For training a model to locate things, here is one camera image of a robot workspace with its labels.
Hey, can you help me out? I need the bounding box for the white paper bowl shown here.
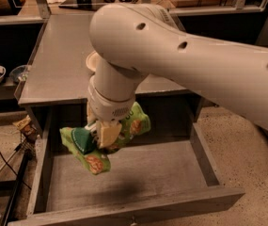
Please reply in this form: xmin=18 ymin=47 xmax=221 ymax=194
xmin=86 ymin=51 xmax=98 ymax=73

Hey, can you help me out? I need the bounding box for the green rice chip bag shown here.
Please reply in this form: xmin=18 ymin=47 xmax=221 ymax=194
xmin=59 ymin=102 xmax=151 ymax=175

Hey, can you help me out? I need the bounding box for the brown snack bag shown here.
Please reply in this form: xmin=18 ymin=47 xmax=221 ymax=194
xmin=13 ymin=116 xmax=38 ymax=143

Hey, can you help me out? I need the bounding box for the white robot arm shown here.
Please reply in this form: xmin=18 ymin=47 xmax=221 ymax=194
xmin=88 ymin=3 xmax=268 ymax=131

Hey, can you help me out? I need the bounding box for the open grey top drawer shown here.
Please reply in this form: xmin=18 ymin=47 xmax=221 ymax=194
xmin=8 ymin=124 xmax=244 ymax=226

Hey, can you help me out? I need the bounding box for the grey cabinet counter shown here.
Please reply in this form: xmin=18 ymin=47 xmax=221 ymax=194
xmin=17 ymin=10 xmax=214 ymax=134

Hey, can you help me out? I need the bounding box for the grey bowl on shelf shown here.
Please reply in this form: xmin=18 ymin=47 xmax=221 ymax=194
xmin=9 ymin=65 xmax=31 ymax=83

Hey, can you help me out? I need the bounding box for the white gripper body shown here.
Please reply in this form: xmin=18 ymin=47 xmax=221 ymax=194
xmin=87 ymin=75 xmax=135 ymax=121

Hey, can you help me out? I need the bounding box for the metal wire rack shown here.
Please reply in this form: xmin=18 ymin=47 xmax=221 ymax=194
xmin=20 ymin=134 xmax=36 ymax=157

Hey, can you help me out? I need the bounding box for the black monitor base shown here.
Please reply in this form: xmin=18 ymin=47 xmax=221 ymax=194
xmin=58 ymin=0 xmax=106 ymax=11

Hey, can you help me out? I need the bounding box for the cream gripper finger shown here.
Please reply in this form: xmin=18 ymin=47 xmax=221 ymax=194
xmin=96 ymin=121 xmax=121 ymax=148
xmin=86 ymin=105 xmax=97 ymax=130

